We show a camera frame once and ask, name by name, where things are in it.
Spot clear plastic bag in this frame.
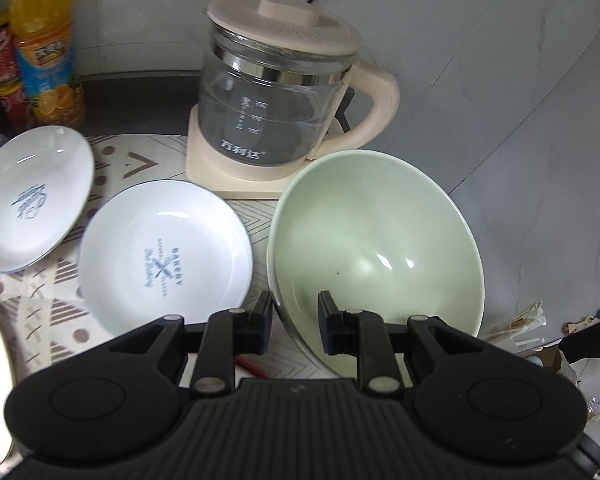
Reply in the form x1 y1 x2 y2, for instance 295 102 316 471
572 355 600 443

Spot white plate with cross print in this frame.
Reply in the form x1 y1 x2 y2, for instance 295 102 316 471
77 179 255 338

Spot glass kettle with cream lid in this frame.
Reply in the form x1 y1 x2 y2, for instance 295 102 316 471
198 0 401 167

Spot small key-shaped trinket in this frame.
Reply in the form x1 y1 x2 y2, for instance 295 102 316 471
561 310 600 337

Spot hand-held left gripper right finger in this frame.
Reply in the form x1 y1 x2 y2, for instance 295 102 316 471
317 290 487 394

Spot white bowl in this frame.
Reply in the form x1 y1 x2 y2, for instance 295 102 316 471
266 220 351 378

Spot dark cloth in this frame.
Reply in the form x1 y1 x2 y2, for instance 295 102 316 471
559 310 600 363

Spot bundle of wooden chopsticks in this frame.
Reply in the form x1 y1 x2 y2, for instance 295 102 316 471
480 302 553 356

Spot pale green bowl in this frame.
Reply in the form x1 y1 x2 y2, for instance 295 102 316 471
272 150 485 378

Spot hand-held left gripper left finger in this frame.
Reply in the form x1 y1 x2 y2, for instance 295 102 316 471
97 290 274 394

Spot white plate with script print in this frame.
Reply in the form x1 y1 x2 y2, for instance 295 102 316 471
0 125 95 275

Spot orange juice bottle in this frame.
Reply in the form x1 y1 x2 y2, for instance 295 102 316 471
7 0 87 130

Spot patterned table mat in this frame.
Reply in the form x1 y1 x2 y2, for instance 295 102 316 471
0 132 341 393

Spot red soda can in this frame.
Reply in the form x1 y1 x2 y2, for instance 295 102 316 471
0 15 31 128

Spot cream kettle base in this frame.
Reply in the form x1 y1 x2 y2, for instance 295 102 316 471
186 107 366 201

